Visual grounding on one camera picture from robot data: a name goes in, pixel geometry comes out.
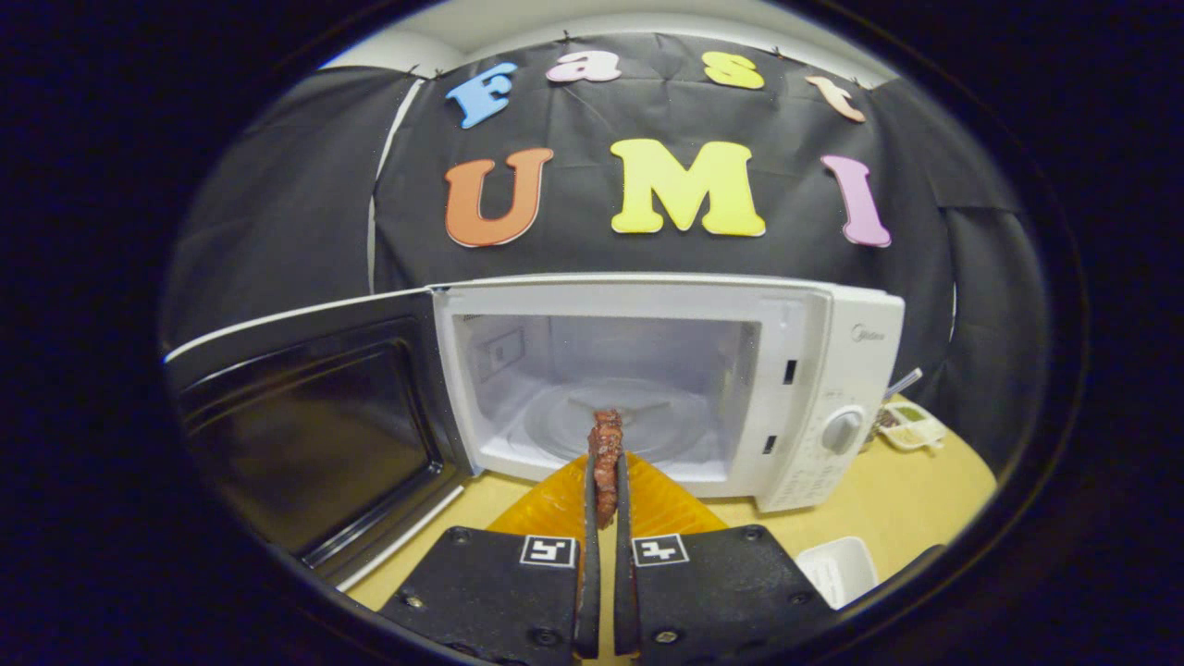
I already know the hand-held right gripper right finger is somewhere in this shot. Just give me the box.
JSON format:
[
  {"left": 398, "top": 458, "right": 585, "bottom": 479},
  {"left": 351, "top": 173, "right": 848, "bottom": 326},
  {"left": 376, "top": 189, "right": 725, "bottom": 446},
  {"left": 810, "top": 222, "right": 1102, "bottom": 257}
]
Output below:
[{"left": 612, "top": 451, "right": 838, "bottom": 662}]

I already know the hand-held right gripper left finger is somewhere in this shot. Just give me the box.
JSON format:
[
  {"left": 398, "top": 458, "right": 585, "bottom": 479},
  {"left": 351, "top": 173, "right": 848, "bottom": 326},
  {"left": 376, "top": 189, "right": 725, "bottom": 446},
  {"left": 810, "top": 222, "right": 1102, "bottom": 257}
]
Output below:
[{"left": 377, "top": 451, "right": 604, "bottom": 662}]

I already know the red-brown meat piece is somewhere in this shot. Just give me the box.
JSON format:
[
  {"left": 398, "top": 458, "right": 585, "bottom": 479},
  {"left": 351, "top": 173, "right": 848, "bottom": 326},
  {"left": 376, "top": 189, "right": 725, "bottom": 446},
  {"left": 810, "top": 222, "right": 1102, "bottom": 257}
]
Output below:
[{"left": 587, "top": 409, "right": 626, "bottom": 530}]

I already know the white microwave oven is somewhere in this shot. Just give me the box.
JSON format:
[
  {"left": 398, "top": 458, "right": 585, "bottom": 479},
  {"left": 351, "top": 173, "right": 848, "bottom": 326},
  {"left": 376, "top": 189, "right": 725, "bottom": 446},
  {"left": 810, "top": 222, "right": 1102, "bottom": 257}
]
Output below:
[{"left": 165, "top": 271, "right": 907, "bottom": 593}]

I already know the white rectangular dish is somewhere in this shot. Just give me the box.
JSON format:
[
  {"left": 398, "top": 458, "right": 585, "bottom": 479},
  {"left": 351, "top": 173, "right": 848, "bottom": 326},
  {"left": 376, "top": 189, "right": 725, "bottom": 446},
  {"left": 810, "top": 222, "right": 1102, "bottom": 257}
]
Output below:
[{"left": 795, "top": 536, "right": 880, "bottom": 610}]

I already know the divided seasoning tray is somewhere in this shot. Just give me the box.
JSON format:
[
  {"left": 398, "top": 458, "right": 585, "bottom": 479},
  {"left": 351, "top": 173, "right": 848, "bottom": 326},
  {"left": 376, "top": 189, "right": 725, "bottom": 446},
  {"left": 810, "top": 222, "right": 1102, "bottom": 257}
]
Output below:
[{"left": 879, "top": 401, "right": 948, "bottom": 452}]

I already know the black backdrop cloth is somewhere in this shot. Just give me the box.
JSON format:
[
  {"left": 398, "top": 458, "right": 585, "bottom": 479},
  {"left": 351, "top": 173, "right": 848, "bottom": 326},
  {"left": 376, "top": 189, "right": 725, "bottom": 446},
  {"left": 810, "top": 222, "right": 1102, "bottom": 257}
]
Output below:
[{"left": 162, "top": 32, "right": 1051, "bottom": 473}]

